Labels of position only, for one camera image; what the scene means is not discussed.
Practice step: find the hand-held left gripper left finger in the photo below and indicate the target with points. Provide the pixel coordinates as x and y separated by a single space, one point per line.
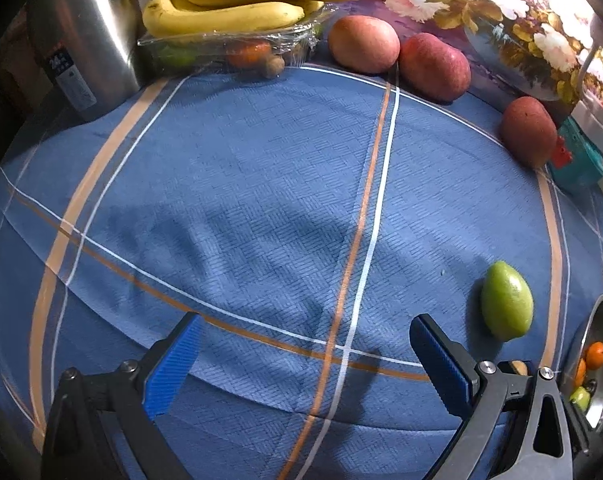
174 365

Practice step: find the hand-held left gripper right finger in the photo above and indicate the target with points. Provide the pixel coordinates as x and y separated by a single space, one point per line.
439 365

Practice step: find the brown kiwi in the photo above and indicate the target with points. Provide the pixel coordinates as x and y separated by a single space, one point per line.
519 367

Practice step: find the large green jujube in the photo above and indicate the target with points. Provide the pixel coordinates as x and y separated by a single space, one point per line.
506 302

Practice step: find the small green jujube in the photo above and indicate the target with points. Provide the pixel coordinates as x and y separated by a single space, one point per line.
580 398

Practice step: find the mandarin orange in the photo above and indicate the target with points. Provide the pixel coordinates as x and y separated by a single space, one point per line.
595 355
249 53

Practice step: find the stainless steel basin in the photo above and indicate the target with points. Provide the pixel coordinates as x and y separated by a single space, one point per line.
601 320

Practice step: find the blue plaid tablecloth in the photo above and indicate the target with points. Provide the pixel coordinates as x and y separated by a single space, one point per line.
256 210

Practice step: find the teal plastic box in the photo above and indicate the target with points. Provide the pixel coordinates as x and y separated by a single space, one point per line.
579 162

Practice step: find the dark red apple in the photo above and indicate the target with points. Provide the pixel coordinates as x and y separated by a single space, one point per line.
527 131

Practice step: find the white gooseneck desk lamp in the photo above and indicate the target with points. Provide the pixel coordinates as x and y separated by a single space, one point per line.
601 110

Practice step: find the wrapped green jujube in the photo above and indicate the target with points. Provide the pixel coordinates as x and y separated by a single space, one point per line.
176 57

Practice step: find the wrapped brown longan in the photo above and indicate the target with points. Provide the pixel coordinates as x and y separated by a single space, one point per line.
272 66

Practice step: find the wrapped mandarin orange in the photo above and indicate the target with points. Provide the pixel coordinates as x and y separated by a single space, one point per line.
249 53

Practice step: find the clear wrapped plastic tray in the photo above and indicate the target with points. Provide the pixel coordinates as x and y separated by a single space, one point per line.
221 47

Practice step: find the pink apple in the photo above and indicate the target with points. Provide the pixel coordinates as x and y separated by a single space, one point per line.
364 44

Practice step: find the stainless steel kettle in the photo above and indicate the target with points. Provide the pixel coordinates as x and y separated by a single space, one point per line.
81 35

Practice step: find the floral painting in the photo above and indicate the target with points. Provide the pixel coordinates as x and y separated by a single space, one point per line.
481 10

